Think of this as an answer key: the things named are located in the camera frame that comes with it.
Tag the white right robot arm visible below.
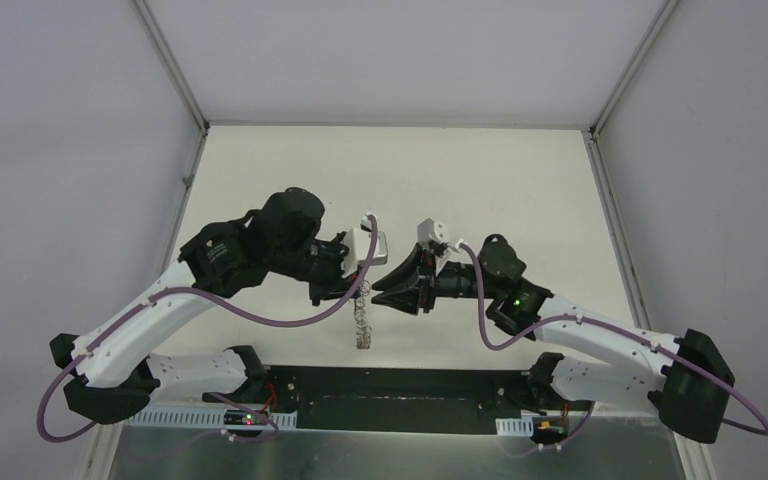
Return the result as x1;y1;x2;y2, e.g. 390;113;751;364
372;234;735;444

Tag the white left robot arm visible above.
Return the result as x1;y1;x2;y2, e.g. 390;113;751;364
50;187;387;425

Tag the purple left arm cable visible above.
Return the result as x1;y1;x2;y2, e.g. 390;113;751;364
36;211;380;444

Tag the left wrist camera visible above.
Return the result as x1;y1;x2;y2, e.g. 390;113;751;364
340;227;389;278

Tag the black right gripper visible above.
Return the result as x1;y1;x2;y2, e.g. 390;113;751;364
371;244;500;317

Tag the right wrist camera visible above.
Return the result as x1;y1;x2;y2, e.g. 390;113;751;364
416;218;450;246

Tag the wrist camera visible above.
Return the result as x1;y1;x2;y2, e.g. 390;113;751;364
340;227;389;278
416;218;450;246

